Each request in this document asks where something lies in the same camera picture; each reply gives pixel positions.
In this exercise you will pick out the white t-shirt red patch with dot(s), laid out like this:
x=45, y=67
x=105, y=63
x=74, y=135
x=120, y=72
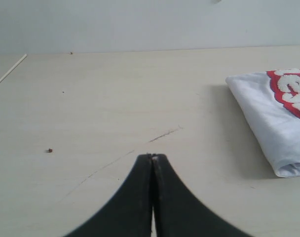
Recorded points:
x=270, y=102

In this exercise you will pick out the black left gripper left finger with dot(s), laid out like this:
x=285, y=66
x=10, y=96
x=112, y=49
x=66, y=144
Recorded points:
x=129, y=212

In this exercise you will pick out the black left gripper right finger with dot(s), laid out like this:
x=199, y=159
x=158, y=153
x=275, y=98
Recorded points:
x=178, y=212

